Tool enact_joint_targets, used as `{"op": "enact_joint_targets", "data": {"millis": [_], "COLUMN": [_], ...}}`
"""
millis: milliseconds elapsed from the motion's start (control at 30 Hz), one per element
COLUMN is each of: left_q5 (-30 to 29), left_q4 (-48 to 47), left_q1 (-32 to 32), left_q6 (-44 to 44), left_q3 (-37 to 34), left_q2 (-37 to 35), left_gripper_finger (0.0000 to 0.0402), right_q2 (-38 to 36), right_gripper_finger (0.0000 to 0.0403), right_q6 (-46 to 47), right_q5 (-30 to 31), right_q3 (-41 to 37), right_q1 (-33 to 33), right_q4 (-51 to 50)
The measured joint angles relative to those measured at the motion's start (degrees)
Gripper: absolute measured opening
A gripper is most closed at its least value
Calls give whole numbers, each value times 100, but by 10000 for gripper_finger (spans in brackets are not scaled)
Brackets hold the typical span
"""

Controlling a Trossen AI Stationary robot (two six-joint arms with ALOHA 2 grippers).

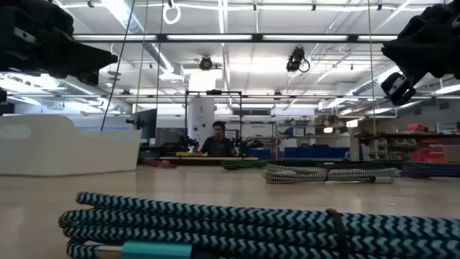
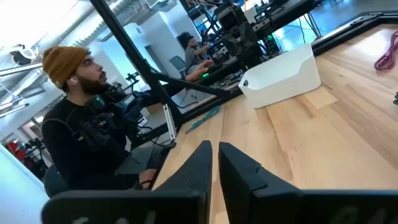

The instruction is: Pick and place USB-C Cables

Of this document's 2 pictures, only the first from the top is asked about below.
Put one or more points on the distant wooden table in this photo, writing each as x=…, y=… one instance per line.
x=215, y=158

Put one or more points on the black frame bar with lights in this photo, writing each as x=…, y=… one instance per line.
x=257, y=37

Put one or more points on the black overhead camera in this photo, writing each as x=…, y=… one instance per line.
x=295, y=59

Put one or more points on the dark storage shelf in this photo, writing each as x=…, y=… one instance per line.
x=395, y=136

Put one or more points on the white cylindrical tank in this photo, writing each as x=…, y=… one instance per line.
x=201, y=115

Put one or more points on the grey horizontal rail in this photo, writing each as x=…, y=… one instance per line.
x=305, y=96

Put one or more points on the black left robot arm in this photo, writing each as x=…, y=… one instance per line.
x=2, y=95

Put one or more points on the row of blue storage bins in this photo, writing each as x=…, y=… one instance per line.
x=316, y=152

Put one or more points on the red storage bins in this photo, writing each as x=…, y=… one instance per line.
x=427, y=157

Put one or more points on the person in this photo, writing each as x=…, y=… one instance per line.
x=217, y=145

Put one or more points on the white plastic bin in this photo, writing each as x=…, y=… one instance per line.
x=54, y=154

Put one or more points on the black monitor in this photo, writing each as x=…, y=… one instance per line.
x=149, y=126

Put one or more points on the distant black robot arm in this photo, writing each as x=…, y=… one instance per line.
x=188, y=143
x=248, y=144

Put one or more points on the round black ceiling camera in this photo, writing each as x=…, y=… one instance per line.
x=206, y=63

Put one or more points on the distant black rig frame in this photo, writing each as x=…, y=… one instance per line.
x=213, y=92

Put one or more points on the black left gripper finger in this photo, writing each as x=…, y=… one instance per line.
x=88, y=79
x=79, y=59

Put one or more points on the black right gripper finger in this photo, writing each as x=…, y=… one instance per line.
x=397, y=52
x=398, y=90

